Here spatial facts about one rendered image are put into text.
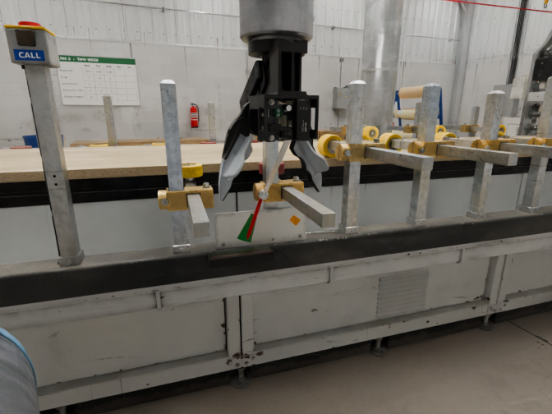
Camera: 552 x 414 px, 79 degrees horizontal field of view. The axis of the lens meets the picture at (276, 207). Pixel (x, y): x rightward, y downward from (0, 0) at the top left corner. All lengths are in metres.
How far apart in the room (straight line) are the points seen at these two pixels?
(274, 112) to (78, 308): 0.79
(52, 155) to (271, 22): 0.62
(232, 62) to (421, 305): 7.29
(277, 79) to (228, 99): 7.83
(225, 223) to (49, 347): 0.76
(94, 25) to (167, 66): 1.46
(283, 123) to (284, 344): 1.14
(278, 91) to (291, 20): 0.08
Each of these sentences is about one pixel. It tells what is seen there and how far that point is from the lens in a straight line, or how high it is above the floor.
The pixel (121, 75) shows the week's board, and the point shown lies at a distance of 7.98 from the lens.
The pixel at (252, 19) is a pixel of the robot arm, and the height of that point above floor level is 1.16.
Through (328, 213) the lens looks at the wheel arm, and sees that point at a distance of 0.68.
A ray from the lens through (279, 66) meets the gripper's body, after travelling 0.41.
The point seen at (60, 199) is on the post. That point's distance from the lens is 0.92.
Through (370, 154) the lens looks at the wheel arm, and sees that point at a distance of 0.99.
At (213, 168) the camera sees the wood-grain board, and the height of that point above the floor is 0.88.
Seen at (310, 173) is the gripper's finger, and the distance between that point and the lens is 0.50.
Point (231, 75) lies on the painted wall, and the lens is 8.29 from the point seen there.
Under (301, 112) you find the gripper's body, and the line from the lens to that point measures 0.42.
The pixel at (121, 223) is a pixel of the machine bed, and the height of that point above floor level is 0.73.
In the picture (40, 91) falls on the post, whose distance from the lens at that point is 0.90.
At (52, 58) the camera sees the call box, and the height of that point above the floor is 1.16.
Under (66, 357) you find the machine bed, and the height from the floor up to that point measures 0.26.
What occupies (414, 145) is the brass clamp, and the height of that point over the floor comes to 0.96.
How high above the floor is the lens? 1.06
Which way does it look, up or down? 16 degrees down
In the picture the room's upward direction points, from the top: straight up
